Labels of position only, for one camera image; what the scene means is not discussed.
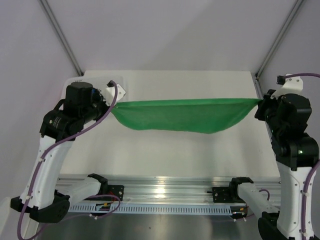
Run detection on green towel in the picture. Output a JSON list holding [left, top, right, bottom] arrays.
[[111, 98, 259, 134]]

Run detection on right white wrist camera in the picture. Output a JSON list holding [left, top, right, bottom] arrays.
[[270, 74, 304, 99]]

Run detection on left aluminium frame post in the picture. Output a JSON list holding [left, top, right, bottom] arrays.
[[37, 0, 84, 77]]

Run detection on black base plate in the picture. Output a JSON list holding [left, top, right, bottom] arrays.
[[99, 185, 125, 202], [207, 177, 254, 204]]

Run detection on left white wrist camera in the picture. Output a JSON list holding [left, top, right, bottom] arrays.
[[102, 80, 127, 106]]

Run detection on aluminium frame post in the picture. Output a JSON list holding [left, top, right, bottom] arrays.
[[37, 0, 84, 77], [254, 0, 307, 80]]

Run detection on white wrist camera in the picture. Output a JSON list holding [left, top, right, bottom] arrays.
[[270, 74, 304, 99], [102, 80, 127, 106]]

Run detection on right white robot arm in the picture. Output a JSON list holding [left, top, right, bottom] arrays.
[[228, 89, 320, 240]]

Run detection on aluminium mounting rail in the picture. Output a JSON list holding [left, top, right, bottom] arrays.
[[56, 174, 281, 205]]

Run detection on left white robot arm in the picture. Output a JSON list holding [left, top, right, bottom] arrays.
[[10, 81, 117, 224]]

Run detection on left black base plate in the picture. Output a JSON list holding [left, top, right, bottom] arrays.
[[99, 185, 125, 202]]

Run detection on white slotted cable duct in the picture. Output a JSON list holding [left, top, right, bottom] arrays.
[[68, 203, 232, 216]]

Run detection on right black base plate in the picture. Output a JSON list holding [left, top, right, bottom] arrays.
[[207, 177, 254, 204]]

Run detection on right aluminium frame post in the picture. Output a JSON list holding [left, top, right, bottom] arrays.
[[254, 0, 307, 80]]

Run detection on white perforated plastic basket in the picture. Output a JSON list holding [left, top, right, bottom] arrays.
[[60, 75, 129, 102]]

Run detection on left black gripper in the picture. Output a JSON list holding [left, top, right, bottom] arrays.
[[80, 88, 115, 124]]

